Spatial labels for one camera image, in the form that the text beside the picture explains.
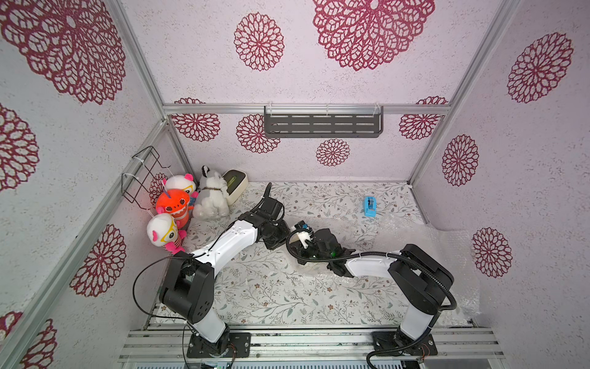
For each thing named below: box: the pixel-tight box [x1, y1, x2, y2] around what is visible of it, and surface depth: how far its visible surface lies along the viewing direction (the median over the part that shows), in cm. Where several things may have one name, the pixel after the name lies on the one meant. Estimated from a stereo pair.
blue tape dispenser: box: [364, 196, 378, 218], surface depth 111 cm
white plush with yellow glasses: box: [145, 212, 187, 256], surface depth 82 cm
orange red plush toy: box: [155, 189, 195, 230], surface depth 91 cm
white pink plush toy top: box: [162, 172, 197, 194], surface depth 97 cm
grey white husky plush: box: [192, 165, 230, 221], surface depth 102 cm
